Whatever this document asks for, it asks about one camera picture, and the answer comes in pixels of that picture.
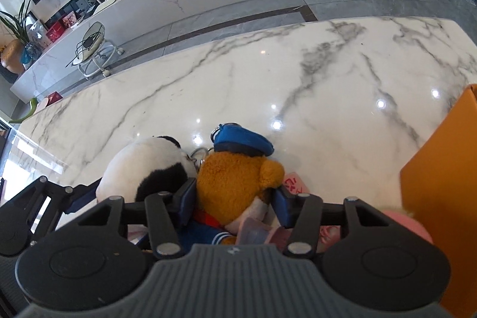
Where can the long leaf plant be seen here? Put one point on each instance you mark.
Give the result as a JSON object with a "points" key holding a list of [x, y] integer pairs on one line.
{"points": [[18, 23]]}

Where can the black and white panda plush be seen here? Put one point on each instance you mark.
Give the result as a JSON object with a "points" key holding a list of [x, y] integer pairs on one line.
{"points": [[126, 169]]}

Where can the orange vase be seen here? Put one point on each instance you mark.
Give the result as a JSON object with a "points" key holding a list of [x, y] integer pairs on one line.
{"points": [[13, 57]]}

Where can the white rolling stool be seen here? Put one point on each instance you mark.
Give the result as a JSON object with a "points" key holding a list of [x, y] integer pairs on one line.
{"points": [[95, 59]]}

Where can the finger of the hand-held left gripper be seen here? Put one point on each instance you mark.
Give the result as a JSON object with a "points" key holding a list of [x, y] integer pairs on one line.
{"points": [[86, 195]]}

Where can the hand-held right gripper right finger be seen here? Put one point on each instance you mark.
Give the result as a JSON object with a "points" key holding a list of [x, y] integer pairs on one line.
{"points": [[284, 206]]}

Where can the blue glass vase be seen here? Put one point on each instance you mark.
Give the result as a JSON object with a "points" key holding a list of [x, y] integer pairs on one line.
{"points": [[30, 52]]}

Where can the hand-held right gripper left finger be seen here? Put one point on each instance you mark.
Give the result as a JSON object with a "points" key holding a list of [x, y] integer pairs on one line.
{"points": [[186, 200]]}

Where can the brown bear plush blue hat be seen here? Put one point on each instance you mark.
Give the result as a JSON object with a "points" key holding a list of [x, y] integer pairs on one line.
{"points": [[227, 180]]}

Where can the orange storage box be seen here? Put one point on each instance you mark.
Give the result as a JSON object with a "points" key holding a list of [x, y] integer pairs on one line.
{"points": [[439, 172]]}

